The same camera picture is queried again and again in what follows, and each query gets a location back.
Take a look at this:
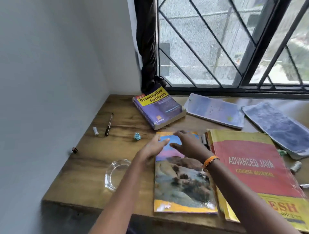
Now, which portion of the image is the dark curtain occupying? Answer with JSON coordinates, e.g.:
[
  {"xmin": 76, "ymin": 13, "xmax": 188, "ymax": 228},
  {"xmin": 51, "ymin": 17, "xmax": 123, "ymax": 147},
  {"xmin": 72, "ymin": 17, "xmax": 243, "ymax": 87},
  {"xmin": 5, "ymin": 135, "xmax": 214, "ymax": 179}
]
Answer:
[{"xmin": 134, "ymin": 0, "xmax": 167, "ymax": 95}]

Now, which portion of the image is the orange wristband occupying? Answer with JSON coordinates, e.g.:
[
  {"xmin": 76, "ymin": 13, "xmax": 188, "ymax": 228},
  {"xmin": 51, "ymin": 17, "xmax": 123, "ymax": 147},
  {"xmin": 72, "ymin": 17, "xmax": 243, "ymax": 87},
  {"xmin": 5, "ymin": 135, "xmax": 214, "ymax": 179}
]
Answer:
[{"xmin": 202, "ymin": 155, "xmax": 220, "ymax": 169}]

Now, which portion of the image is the black pen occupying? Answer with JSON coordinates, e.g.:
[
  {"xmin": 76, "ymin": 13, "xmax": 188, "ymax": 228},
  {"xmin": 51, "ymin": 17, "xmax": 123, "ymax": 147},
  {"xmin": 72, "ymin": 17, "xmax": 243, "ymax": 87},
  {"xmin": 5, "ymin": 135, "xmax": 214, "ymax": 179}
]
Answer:
[{"xmin": 104, "ymin": 113, "xmax": 114, "ymax": 137}]

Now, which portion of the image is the grey thread spool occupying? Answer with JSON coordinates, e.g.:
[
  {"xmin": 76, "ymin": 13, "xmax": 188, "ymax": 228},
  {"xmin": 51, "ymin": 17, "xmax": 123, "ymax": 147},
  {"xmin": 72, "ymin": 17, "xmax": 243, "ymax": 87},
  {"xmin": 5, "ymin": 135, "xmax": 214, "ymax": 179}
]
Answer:
[{"xmin": 289, "ymin": 161, "xmax": 302, "ymax": 174}]

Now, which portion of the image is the thick purple and yellow book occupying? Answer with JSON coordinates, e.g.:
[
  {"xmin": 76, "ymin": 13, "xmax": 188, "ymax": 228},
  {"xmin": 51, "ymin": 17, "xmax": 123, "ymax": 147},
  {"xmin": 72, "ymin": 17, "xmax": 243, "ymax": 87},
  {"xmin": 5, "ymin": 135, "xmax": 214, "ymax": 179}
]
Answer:
[{"xmin": 132, "ymin": 86, "xmax": 187, "ymax": 131}]

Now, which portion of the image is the person's left forearm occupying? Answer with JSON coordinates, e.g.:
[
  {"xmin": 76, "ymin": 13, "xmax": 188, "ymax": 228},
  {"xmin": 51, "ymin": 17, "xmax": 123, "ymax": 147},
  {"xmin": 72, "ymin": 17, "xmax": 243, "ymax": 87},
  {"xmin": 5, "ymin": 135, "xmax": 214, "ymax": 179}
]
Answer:
[{"xmin": 89, "ymin": 154, "xmax": 156, "ymax": 234}]

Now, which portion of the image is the blue grey booklet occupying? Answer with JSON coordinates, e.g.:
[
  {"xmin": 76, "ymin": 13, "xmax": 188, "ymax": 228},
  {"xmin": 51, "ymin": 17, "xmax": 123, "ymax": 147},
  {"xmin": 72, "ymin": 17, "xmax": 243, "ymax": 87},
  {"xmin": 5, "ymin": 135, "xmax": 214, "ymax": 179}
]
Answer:
[{"xmin": 242, "ymin": 102, "xmax": 309, "ymax": 160}]

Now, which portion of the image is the white and blue booklet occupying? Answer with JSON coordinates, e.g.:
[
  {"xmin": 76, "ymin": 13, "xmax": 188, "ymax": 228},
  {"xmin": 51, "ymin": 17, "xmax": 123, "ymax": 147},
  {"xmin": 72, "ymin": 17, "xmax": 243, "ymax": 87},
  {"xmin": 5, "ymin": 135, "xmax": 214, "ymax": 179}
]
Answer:
[{"xmin": 184, "ymin": 93, "xmax": 245, "ymax": 130}]

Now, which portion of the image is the person's left hand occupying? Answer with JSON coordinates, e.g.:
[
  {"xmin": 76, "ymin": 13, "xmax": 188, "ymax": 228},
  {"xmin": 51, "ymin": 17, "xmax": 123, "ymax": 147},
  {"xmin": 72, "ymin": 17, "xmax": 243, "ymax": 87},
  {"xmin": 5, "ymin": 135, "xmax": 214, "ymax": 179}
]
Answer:
[{"xmin": 135, "ymin": 134, "xmax": 170, "ymax": 167}]

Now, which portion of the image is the black metal window grille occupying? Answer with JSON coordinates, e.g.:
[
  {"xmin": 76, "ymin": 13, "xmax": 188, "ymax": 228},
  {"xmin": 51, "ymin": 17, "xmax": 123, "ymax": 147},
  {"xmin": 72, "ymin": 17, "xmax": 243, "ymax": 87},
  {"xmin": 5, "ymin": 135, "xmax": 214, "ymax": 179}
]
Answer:
[{"xmin": 156, "ymin": 0, "xmax": 309, "ymax": 90}]

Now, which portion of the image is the person's right hand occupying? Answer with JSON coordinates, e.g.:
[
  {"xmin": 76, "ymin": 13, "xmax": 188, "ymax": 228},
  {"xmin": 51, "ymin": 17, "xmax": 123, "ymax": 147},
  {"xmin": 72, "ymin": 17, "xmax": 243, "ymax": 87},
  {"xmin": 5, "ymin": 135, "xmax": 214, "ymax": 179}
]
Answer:
[{"xmin": 169, "ymin": 130, "xmax": 215, "ymax": 165}]

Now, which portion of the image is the person's right forearm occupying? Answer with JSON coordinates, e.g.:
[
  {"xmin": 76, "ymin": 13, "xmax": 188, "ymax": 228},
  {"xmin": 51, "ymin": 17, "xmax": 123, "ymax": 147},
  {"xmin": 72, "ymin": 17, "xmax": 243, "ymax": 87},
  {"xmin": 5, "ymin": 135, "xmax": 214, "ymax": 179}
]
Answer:
[{"xmin": 205, "ymin": 159, "xmax": 302, "ymax": 234}]

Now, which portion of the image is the red and yellow book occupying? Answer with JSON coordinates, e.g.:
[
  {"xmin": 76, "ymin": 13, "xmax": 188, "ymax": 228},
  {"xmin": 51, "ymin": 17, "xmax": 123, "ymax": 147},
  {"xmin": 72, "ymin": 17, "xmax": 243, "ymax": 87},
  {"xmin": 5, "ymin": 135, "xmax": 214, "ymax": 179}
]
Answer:
[{"xmin": 207, "ymin": 129, "xmax": 309, "ymax": 232}]

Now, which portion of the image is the black window frame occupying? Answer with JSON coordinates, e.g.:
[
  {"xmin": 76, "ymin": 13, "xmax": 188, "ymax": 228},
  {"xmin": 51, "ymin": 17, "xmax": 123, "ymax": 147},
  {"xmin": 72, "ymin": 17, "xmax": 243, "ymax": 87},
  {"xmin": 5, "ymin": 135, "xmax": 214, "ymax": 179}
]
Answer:
[{"xmin": 165, "ymin": 82, "xmax": 309, "ymax": 100}]

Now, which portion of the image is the clear glass ashtray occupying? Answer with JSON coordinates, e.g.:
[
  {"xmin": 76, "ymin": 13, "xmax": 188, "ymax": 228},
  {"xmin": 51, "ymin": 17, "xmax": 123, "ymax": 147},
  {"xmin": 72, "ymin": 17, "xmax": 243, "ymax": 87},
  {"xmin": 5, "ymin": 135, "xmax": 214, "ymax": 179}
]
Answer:
[{"xmin": 104, "ymin": 159, "xmax": 132, "ymax": 192}]

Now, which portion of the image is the landscape cover book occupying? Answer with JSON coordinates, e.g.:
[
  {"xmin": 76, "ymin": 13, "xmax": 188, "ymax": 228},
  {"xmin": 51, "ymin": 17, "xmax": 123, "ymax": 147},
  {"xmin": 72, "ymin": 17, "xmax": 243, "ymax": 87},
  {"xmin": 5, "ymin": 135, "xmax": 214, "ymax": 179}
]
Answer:
[{"xmin": 154, "ymin": 131, "xmax": 218, "ymax": 214}]

